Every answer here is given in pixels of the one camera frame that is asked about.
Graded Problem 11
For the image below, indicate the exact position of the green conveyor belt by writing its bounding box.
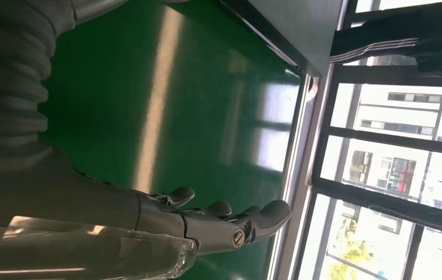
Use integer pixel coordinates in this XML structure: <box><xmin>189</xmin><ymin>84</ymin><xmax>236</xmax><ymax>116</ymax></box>
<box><xmin>38</xmin><ymin>0</ymin><xmax>304</xmax><ymax>280</ymax></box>

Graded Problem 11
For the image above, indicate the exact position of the dark green table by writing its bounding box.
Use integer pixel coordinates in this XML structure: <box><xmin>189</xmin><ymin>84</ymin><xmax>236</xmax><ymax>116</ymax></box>
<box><xmin>217</xmin><ymin>0</ymin><xmax>346</xmax><ymax>79</ymax></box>

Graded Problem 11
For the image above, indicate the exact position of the person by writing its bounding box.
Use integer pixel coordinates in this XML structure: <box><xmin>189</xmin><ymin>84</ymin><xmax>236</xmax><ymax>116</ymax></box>
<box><xmin>328</xmin><ymin>0</ymin><xmax>442</xmax><ymax>81</ymax></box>

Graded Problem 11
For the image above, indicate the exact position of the silver conveyor frame rail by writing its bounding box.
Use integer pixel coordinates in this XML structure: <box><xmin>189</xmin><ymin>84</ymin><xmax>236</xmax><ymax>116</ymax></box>
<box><xmin>266</xmin><ymin>72</ymin><xmax>335</xmax><ymax>280</ymax></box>

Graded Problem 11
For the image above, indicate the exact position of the black window frame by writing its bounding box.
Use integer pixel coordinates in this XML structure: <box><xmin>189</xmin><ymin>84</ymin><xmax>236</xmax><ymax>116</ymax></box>
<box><xmin>293</xmin><ymin>0</ymin><xmax>442</xmax><ymax>280</ymax></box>

